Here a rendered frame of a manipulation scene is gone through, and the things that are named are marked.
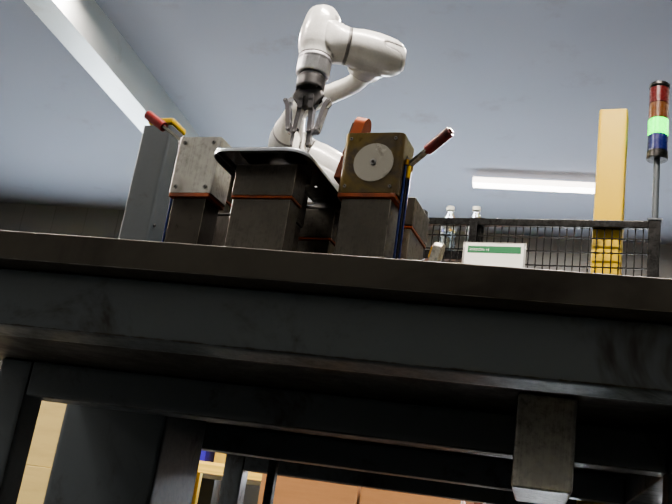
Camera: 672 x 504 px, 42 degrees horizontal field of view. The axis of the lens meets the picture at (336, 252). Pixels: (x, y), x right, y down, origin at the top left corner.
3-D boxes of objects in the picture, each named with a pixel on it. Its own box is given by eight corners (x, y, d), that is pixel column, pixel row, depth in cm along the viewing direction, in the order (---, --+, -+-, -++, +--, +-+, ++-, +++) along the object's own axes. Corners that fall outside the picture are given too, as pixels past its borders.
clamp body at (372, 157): (394, 335, 142) (420, 130, 153) (313, 329, 147) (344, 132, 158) (407, 347, 150) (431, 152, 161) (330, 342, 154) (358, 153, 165)
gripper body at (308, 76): (330, 85, 234) (325, 116, 231) (300, 85, 237) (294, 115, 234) (324, 69, 228) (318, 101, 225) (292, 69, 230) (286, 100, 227)
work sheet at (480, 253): (519, 327, 303) (526, 243, 312) (454, 324, 311) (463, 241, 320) (520, 329, 305) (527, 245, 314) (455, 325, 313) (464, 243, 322)
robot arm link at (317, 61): (303, 68, 239) (299, 87, 237) (294, 49, 231) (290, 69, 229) (335, 68, 237) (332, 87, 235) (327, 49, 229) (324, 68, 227)
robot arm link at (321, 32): (299, 43, 228) (348, 55, 230) (308, -7, 234) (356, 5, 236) (292, 64, 238) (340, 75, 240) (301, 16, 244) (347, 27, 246)
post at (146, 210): (127, 328, 171) (172, 124, 184) (94, 326, 174) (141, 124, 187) (147, 338, 178) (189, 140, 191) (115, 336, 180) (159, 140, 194)
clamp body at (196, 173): (183, 322, 156) (221, 135, 167) (125, 318, 160) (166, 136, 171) (202, 332, 162) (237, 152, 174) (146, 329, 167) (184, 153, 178)
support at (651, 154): (666, 218, 298) (670, 79, 314) (643, 218, 300) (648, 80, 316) (665, 226, 304) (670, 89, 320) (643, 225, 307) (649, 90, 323)
